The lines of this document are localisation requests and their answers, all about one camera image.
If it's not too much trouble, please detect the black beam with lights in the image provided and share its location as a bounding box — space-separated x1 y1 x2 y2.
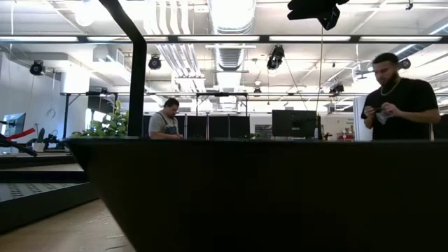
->
0 34 448 44

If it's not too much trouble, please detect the white column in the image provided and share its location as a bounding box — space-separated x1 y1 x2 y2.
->
353 94 367 141

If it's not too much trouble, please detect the black computer monitor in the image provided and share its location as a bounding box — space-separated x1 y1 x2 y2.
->
272 109 319 139

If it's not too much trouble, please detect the person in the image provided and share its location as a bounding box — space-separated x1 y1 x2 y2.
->
148 97 185 141
360 52 442 141

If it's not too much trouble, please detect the green plant in white pot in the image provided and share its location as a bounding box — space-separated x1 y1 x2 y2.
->
69 100 130 138

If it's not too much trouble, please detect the red bar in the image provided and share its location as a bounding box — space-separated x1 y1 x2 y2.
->
5 127 37 141

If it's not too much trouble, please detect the grey computer monitor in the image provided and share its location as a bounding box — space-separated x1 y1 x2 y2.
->
1 112 27 139

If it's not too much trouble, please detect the silver ventilation duct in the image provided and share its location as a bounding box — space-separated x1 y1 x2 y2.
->
208 0 256 71

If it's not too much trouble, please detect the black partition wall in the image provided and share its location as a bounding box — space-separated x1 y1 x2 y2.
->
142 114 251 140

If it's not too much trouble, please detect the black background rig frame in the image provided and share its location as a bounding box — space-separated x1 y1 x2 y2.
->
59 90 119 140

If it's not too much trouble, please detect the black aluminium frame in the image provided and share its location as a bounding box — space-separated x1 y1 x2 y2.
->
0 153 76 165

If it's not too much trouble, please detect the black perforated tray with handle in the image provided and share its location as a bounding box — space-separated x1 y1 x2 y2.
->
0 0 148 235

